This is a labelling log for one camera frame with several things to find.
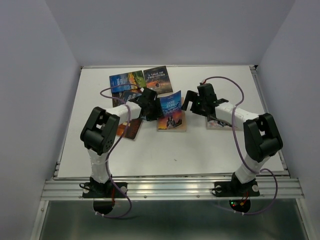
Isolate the Three Days to See book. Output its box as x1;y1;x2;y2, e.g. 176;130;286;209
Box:
112;90;142;107

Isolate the Nineteen Eighty-Four blue book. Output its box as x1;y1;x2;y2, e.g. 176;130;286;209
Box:
181;97;187;111

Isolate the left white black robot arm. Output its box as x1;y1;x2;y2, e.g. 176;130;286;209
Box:
79;88;163;199

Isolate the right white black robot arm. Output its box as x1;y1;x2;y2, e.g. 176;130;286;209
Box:
182;83;283;197

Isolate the floral cover white book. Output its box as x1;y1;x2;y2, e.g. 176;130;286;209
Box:
206;116;232;130

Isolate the dark red orange book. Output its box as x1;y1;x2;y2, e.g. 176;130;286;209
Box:
116;118;143;141

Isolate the Tale of Two Cities book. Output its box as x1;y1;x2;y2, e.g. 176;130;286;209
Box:
143;65;173;95

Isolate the Animal Farm blue book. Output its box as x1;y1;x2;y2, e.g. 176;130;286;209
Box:
109;70;147;94

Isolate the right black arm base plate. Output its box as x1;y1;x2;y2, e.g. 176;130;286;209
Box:
212;180;260;198

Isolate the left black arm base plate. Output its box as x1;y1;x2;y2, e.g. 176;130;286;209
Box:
79;181;125;199

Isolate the aluminium front rail frame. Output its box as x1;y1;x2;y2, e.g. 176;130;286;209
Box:
29;65;316;240

